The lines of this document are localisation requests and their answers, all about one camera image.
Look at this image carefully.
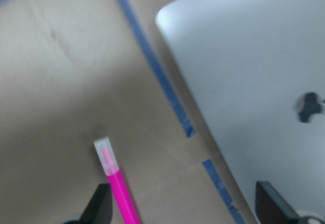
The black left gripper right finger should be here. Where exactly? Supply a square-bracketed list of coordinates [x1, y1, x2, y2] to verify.
[255, 181, 300, 224]

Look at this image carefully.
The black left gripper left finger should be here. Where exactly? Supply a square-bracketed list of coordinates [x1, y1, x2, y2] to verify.
[79, 183, 113, 224]

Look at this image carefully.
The pink marker pen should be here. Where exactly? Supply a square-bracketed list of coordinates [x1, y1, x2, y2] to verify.
[93, 137, 141, 224]

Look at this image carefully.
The silver closed laptop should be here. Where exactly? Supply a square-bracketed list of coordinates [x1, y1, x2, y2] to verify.
[155, 0, 324, 216]

